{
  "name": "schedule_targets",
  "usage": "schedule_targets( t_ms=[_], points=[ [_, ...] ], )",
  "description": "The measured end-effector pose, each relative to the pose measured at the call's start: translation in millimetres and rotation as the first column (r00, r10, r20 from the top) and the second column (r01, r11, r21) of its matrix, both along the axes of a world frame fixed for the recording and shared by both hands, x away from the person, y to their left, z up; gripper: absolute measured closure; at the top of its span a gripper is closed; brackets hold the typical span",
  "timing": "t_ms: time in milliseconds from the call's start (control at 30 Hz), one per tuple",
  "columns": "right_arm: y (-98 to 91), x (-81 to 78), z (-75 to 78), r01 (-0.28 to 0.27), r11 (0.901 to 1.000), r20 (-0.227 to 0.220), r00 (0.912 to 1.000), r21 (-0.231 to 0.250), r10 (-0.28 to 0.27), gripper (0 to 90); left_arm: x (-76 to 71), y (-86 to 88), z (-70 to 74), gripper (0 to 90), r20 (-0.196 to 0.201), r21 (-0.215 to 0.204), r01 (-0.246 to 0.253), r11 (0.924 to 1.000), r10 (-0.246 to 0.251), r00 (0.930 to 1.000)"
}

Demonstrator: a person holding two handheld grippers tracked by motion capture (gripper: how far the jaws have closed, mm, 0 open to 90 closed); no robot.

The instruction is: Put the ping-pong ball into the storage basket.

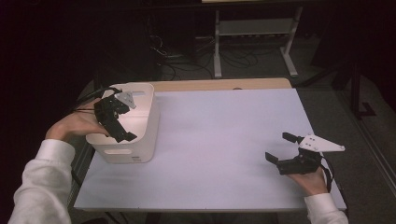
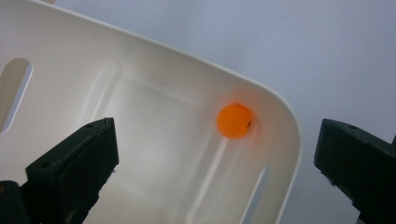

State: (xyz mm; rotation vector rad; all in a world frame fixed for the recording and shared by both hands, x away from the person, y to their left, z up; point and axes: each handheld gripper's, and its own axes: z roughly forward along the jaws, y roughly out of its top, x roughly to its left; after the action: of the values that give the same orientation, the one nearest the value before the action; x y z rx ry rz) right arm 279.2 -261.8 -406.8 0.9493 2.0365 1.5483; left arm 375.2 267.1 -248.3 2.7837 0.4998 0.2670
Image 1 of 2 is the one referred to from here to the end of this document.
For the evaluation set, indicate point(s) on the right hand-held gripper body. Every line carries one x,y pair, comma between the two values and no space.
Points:
300,163

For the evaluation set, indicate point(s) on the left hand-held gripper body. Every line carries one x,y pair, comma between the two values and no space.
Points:
107,109

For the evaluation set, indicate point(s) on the dark metal floor stand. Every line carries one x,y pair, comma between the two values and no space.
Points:
356,93

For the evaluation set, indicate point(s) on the person's left hand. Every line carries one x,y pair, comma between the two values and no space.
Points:
77,124

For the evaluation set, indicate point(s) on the person's right hand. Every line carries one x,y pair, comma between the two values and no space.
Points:
309,183

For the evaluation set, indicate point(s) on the white plastic bin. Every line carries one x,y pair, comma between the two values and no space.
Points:
143,130

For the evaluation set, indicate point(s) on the wooden table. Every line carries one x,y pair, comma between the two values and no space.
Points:
218,84

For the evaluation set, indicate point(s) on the white table cover board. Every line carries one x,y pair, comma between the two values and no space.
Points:
211,140

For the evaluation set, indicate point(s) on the white metal desk frame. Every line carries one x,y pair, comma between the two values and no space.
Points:
255,27

